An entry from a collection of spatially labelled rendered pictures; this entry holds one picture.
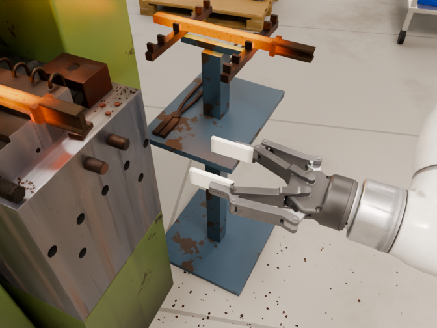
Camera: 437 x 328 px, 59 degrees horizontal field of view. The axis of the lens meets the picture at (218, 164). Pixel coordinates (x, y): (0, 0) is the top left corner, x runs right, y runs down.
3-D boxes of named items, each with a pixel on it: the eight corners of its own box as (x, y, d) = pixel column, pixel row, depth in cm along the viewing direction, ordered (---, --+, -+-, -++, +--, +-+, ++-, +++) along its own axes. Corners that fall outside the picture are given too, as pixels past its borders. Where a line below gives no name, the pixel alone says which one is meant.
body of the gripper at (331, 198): (339, 246, 54) (276, 223, 56) (351, 202, 59) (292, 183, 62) (352, 213, 48) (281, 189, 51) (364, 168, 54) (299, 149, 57)
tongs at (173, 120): (237, 42, 150) (237, 40, 149) (246, 45, 149) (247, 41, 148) (152, 135, 112) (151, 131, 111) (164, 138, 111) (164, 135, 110)
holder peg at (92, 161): (110, 169, 79) (107, 159, 77) (102, 177, 77) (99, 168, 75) (93, 163, 80) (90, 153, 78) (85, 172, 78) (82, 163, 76)
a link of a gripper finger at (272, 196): (305, 203, 57) (307, 210, 56) (229, 200, 57) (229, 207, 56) (310, 185, 54) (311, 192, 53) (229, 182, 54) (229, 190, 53)
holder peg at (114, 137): (131, 145, 83) (129, 136, 82) (124, 153, 82) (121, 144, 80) (116, 140, 85) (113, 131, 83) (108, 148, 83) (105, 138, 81)
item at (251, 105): (284, 95, 129) (285, 91, 127) (231, 174, 104) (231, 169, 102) (205, 73, 138) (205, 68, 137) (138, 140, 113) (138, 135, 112)
